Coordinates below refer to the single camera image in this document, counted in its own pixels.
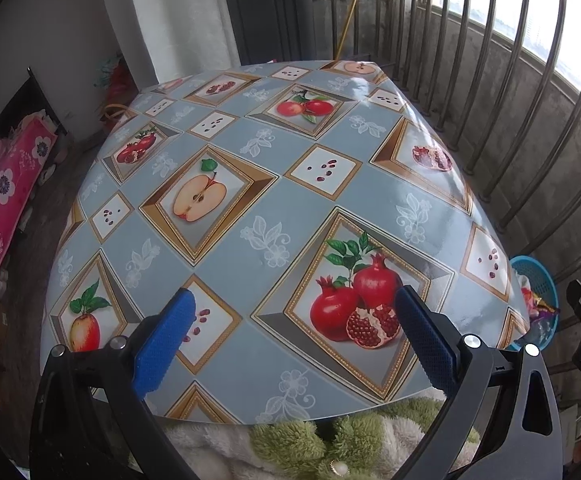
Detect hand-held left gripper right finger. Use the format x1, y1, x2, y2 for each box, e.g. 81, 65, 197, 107
395, 284, 564, 480

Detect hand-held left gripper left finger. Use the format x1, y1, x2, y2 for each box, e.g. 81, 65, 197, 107
29, 287, 196, 480

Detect blue plastic basket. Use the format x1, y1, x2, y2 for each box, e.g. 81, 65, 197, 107
508, 255, 561, 356

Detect fluffy green white robe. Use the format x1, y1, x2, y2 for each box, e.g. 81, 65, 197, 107
163, 395, 481, 480

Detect fruit print tablecloth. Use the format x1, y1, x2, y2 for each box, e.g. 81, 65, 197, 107
40, 59, 531, 426

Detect white slippers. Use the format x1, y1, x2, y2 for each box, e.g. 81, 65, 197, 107
40, 152, 66, 183

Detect pink floral blanket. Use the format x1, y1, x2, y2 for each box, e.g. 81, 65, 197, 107
0, 120, 58, 321

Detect wicker basket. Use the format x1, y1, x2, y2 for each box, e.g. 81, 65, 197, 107
101, 102, 130, 123

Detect colourful clothes pile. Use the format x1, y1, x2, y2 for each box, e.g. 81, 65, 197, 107
94, 52, 136, 106

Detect white curtain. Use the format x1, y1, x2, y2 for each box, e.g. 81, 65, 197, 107
93, 0, 244, 86

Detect dark wooden bed frame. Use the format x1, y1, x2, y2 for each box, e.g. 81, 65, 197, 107
0, 66, 68, 146

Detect yellow broom handle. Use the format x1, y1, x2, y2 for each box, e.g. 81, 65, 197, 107
333, 0, 371, 58

